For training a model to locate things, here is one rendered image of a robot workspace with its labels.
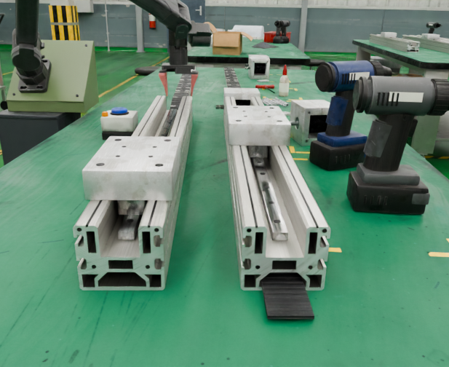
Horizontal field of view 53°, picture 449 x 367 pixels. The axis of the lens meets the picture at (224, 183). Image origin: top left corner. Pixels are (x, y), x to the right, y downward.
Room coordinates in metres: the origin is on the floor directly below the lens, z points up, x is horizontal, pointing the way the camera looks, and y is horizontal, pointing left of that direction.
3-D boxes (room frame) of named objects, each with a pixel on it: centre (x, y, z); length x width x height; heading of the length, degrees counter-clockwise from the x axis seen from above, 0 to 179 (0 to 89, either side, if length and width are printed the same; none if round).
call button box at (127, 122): (1.12, 0.26, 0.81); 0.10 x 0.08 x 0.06; 92
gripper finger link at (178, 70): (1.44, 0.12, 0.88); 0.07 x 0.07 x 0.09; 2
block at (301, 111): (1.12, -0.21, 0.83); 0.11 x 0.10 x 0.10; 101
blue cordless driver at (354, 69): (0.95, -0.28, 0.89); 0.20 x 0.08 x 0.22; 115
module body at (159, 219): (0.85, 0.13, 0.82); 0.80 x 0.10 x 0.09; 2
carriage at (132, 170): (0.60, 0.12, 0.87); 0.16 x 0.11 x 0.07; 2
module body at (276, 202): (0.85, -0.06, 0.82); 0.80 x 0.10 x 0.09; 2
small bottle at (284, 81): (1.76, -0.23, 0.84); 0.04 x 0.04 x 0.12
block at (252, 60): (2.24, -0.15, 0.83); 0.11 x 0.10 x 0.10; 93
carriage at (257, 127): (0.85, -0.06, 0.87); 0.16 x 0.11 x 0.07; 2
